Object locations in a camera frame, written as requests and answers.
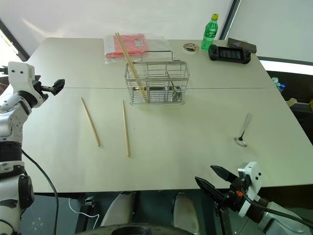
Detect round white tape roll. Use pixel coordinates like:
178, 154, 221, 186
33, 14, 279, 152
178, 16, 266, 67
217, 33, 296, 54
182, 42, 200, 55

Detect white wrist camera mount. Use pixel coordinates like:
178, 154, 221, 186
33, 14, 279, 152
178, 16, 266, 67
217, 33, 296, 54
237, 161, 264, 218
6, 61, 45, 109

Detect blue white capped containers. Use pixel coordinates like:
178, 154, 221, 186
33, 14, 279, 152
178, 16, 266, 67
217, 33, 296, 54
270, 76, 287, 94

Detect metal table bracket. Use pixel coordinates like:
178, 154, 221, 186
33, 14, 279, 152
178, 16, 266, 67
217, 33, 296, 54
84, 195, 96, 208

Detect white rounded robot foot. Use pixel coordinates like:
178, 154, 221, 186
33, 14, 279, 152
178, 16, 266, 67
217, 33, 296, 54
100, 191, 136, 227
173, 192, 199, 234

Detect green plastic bottle yellow cap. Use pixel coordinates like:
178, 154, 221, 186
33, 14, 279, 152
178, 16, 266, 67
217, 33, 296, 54
201, 13, 220, 51

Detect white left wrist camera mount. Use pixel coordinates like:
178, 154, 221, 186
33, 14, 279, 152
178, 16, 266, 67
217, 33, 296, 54
6, 61, 45, 109

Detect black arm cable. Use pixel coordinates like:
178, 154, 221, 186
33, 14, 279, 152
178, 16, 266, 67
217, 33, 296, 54
21, 149, 60, 235
243, 193, 313, 228

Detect red packet in clear bag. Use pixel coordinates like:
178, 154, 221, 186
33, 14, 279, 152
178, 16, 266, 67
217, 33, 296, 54
104, 33, 171, 65

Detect wooden chopstick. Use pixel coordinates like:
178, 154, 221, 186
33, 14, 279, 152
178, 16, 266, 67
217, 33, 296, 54
117, 32, 149, 103
122, 98, 131, 157
115, 33, 146, 103
80, 96, 101, 147

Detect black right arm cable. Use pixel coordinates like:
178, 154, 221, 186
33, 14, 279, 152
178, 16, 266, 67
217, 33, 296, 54
243, 193, 313, 228

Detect metal wire cutlery basket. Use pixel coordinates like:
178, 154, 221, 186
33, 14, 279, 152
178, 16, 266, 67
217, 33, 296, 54
124, 50, 190, 106

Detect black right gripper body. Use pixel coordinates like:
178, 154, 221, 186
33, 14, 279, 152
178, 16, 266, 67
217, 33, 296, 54
225, 178, 252, 212

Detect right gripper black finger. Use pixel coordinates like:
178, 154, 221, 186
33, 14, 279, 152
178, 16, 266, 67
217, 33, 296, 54
194, 176, 228, 204
210, 164, 238, 183

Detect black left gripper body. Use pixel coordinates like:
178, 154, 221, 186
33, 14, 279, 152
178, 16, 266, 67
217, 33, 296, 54
32, 80, 53, 102

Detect small green item in basket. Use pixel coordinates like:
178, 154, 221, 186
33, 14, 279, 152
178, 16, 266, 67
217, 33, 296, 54
172, 86, 183, 102

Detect thin white floor cable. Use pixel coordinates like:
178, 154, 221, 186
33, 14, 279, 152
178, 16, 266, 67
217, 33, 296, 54
68, 197, 101, 227

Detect metal spoon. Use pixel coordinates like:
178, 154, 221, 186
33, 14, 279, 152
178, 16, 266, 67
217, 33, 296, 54
233, 112, 251, 148

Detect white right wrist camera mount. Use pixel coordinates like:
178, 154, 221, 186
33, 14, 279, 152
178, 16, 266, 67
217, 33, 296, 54
237, 161, 264, 218

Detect black handheld game controller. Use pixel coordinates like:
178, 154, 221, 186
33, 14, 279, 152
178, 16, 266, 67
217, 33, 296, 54
208, 45, 252, 65

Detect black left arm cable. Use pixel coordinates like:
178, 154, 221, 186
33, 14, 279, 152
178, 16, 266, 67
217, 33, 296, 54
21, 149, 60, 235

